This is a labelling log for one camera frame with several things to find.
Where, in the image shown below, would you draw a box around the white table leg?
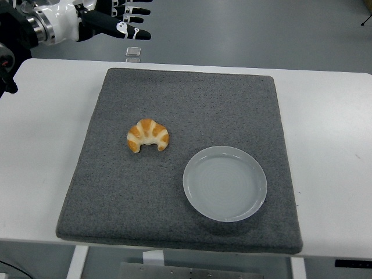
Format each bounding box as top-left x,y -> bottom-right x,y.
66,245 -> 90,279
290,257 -> 307,279

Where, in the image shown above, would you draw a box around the croissant bread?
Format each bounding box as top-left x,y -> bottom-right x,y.
127,118 -> 170,153

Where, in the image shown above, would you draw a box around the grey round plate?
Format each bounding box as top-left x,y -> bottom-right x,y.
182,145 -> 268,223

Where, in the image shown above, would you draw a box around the white bracket under table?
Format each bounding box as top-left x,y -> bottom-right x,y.
142,249 -> 166,267

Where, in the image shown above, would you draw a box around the black table control panel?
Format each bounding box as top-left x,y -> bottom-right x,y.
334,259 -> 372,269

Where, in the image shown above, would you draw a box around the grey square mat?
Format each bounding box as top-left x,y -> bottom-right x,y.
55,67 -> 303,256

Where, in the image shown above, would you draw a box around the grey metal plate with screws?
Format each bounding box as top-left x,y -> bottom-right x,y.
119,262 -> 264,279

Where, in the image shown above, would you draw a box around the black floor cable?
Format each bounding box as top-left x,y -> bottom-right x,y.
0,260 -> 33,279

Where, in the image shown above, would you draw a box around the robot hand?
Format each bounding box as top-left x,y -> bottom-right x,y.
48,0 -> 153,45

